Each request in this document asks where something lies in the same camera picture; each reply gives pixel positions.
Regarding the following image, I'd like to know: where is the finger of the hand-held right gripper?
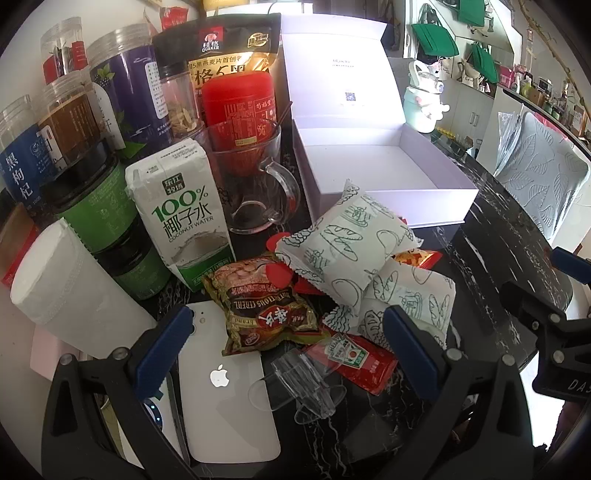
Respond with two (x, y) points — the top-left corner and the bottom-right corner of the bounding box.
(500, 281), (591, 370)
(551, 246), (591, 278)

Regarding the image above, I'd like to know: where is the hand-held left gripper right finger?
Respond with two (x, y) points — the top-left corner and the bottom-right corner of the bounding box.
(351, 305), (552, 480)

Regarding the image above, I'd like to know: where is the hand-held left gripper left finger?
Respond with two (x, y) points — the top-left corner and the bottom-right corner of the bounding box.
(41, 305), (204, 480)

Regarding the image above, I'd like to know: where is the red ketchup sachet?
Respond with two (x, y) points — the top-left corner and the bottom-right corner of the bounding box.
(302, 325), (399, 395)

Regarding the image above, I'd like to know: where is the white green printed bread packet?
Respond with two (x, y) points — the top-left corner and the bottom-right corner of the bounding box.
(322, 258), (457, 352)
(276, 179), (423, 319)

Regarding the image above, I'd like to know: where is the brown cereal packet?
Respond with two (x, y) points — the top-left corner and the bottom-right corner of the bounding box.
(202, 258), (321, 357)

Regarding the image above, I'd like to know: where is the clear plastic holder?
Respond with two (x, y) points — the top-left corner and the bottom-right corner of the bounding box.
(248, 347), (348, 426)

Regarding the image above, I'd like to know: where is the white gift box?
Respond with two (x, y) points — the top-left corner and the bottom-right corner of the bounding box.
(281, 14), (479, 229)

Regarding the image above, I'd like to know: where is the green jar black lid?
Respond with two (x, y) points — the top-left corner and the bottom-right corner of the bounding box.
(46, 141), (139, 254)
(92, 217), (174, 303)

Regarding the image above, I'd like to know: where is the grey leaf pattern chair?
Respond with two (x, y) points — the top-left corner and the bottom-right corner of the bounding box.
(492, 111), (591, 243)

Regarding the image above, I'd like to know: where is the white smartphone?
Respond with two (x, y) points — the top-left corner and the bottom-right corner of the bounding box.
(178, 301), (282, 464)

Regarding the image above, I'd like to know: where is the white toilet paper roll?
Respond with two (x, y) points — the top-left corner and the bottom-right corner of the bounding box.
(10, 218), (160, 361)

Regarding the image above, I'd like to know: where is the pink notepad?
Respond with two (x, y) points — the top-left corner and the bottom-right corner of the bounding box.
(28, 325), (93, 381)

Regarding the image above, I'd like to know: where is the white green coconut water carton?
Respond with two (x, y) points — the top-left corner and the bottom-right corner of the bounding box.
(124, 139), (237, 292)

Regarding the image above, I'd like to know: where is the clear plastic bag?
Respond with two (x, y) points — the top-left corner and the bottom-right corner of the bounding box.
(495, 111), (526, 164)

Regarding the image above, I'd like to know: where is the row of bottles and jars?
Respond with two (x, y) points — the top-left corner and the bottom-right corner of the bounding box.
(496, 65), (591, 134)

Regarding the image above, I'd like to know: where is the clear glass mug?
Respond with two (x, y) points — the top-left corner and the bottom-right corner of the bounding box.
(194, 121), (302, 234)

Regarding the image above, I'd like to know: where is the red box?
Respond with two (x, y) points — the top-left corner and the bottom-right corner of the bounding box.
(0, 203), (42, 289)

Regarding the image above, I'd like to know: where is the white cabinet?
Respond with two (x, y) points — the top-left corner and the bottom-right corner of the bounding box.
(434, 55), (497, 153)

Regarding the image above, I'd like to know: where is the bamboo pole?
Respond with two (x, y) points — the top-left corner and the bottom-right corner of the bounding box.
(519, 0), (591, 132)

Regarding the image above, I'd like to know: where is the mint green kettle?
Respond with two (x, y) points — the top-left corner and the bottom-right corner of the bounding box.
(403, 60), (451, 134)

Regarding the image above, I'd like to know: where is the green tote bag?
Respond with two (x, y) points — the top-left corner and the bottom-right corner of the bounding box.
(471, 42), (500, 84)
(412, 23), (460, 58)
(457, 0), (488, 27)

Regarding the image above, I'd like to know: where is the clear jar blue label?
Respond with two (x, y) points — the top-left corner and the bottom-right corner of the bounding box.
(0, 95), (58, 227)

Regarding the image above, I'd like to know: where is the clear jar brown label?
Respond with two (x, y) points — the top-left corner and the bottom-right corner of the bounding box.
(34, 71), (123, 162)

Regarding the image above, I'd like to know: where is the small jar black lid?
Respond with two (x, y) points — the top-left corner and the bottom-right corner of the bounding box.
(159, 62), (204, 139)

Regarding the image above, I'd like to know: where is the clear jar purple label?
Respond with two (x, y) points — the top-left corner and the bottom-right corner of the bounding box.
(88, 22), (174, 160)

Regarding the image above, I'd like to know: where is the red tin can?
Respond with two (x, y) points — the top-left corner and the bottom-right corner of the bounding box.
(202, 71), (278, 178)

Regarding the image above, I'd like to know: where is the brown stirring stick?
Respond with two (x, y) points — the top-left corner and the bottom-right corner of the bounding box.
(256, 102), (294, 155)

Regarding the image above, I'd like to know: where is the black oat pouch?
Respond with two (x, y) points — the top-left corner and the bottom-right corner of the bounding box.
(154, 13), (282, 139)

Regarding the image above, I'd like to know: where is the clear jar red label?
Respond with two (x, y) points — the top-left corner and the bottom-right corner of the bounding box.
(41, 17), (88, 86)

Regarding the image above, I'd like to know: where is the red goji berry packet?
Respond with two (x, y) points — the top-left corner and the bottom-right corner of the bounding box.
(157, 2), (195, 33)

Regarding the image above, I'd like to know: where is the white device blue ring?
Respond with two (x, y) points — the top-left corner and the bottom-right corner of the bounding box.
(134, 392), (185, 462)

